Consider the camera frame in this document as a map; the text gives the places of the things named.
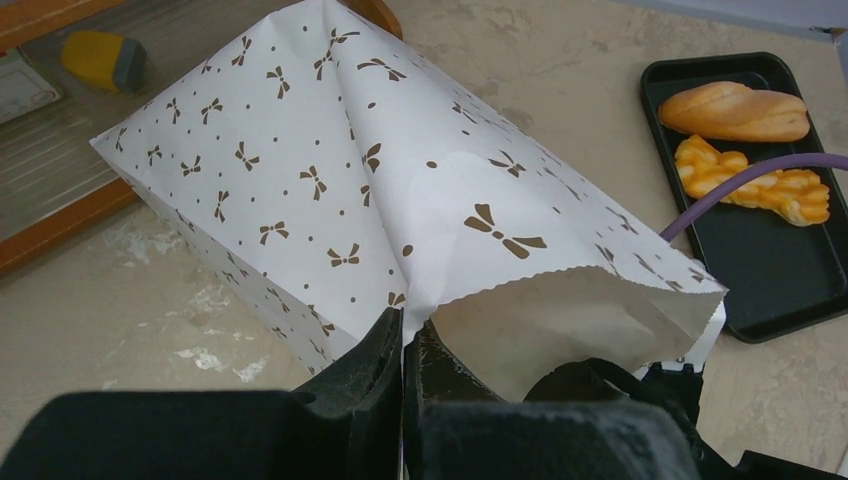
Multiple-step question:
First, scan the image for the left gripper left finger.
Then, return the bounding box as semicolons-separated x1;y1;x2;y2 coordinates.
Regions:
1;308;402;479

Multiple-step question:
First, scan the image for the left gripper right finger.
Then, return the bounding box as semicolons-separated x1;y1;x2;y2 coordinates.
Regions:
403;323;700;479

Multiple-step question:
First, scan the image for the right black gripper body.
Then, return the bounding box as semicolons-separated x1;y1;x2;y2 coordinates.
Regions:
525;358;840;479

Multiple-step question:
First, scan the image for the black plastic tray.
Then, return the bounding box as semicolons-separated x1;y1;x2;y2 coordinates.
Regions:
639;52;847;343

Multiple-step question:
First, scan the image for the braided fake bread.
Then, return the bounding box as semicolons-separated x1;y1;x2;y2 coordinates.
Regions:
674;135;830;227

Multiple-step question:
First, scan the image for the patterned white paper bag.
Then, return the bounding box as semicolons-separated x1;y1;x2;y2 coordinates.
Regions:
91;1;725;401

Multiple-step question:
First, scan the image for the long fake bread loaf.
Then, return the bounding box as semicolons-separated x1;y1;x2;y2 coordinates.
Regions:
658;81;811;143

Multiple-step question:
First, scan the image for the orange wooden rack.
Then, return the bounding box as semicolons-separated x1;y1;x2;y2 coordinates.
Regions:
1;1;397;270

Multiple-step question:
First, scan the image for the yellow grey eraser block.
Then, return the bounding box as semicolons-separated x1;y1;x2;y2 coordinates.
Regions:
60;30;147;93

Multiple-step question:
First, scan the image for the small white box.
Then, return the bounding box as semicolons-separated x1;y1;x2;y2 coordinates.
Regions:
1;47;64;124

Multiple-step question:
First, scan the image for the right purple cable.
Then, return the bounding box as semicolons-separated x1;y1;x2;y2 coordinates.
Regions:
659;152;848;244

